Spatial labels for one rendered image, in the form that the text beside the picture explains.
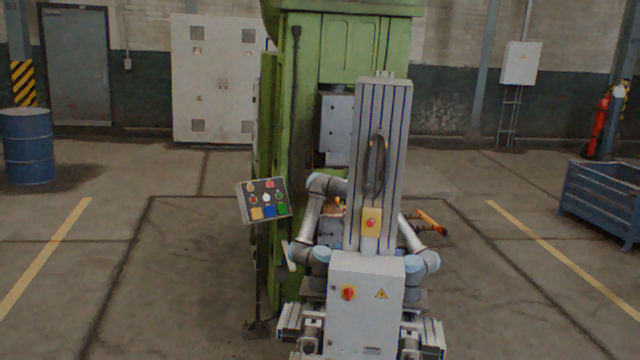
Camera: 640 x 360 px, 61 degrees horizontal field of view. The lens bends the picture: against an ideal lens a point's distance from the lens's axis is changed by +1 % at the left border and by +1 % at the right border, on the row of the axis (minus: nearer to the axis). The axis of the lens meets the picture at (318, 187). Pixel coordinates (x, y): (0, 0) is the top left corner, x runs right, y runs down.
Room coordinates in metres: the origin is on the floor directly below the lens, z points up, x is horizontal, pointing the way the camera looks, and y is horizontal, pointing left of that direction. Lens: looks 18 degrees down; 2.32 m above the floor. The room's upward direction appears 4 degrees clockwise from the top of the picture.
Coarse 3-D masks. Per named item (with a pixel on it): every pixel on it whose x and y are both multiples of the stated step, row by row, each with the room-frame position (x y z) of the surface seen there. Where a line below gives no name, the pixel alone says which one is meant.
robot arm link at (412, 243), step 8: (400, 208) 2.99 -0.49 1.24; (400, 216) 2.96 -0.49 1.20; (400, 224) 2.92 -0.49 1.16; (408, 224) 2.94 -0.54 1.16; (400, 232) 2.90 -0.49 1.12; (408, 232) 2.89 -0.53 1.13; (408, 240) 2.86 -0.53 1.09; (416, 240) 2.86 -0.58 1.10; (408, 248) 2.86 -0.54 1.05; (416, 248) 2.83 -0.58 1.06; (424, 248) 2.82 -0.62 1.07; (424, 256) 2.78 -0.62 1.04; (432, 256) 2.80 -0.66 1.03; (432, 264) 2.75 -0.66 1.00; (432, 272) 2.78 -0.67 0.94
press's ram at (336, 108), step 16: (320, 96) 3.75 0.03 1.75; (336, 96) 3.70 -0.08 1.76; (352, 96) 3.73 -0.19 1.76; (320, 112) 3.71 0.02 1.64; (336, 112) 3.70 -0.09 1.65; (352, 112) 3.72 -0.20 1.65; (320, 128) 3.69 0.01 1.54; (336, 128) 3.70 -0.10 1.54; (320, 144) 3.68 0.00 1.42; (336, 144) 3.70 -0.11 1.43
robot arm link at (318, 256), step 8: (312, 248) 2.79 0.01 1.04; (320, 248) 2.77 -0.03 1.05; (328, 248) 2.79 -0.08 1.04; (312, 256) 2.74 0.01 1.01; (320, 256) 2.71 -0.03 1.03; (328, 256) 2.72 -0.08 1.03; (312, 264) 2.72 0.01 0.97; (320, 264) 2.70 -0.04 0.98; (328, 264) 2.71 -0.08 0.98; (312, 272) 2.73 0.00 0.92; (320, 272) 2.70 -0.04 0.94
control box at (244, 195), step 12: (252, 180) 3.46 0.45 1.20; (264, 180) 3.51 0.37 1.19; (276, 180) 3.56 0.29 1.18; (240, 192) 3.39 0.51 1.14; (252, 192) 3.41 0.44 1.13; (264, 192) 3.46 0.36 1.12; (276, 192) 3.51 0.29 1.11; (240, 204) 3.39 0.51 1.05; (252, 204) 3.37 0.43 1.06; (264, 204) 3.42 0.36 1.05; (276, 204) 3.46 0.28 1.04; (288, 204) 3.52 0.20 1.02; (264, 216) 3.37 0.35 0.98; (276, 216) 3.42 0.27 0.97
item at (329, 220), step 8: (320, 216) 3.63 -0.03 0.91; (328, 216) 3.64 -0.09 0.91; (336, 216) 3.65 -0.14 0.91; (320, 224) 3.63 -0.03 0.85; (328, 224) 3.64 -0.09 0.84; (336, 224) 3.65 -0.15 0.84; (320, 232) 3.63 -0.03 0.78; (328, 232) 3.64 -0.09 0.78; (336, 232) 3.65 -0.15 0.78; (320, 240) 3.63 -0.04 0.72; (328, 240) 3.64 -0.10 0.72; (336, 240) 3.65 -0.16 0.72
